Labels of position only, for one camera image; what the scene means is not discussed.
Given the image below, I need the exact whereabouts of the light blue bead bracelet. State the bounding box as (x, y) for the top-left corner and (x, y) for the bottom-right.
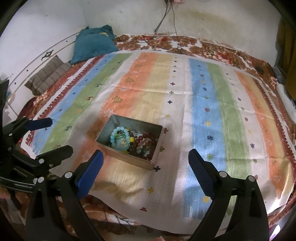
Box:
(109, 126), (131, 149)

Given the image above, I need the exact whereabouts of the metal jewelry tin box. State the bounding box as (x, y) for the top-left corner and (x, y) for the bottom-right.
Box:
(96, 114), (164, 170)

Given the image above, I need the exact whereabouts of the multicolour bead bracelet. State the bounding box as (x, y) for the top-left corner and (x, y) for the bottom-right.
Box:
(123, 131), (147, 156)

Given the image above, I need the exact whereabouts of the grey striped folded cloth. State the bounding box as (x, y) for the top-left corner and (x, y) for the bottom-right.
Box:
(25, 55), (72, 96)

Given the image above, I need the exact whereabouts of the red bead bracelet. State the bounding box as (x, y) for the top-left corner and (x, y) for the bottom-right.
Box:
(134, 132), (159, 160)

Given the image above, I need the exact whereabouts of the striped colourful mat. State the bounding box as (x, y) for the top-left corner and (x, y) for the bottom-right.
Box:
(21, 51), (295, 235)

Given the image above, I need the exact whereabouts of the teal pillow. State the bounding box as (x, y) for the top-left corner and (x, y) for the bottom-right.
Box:
(71, 25), (118, 65)

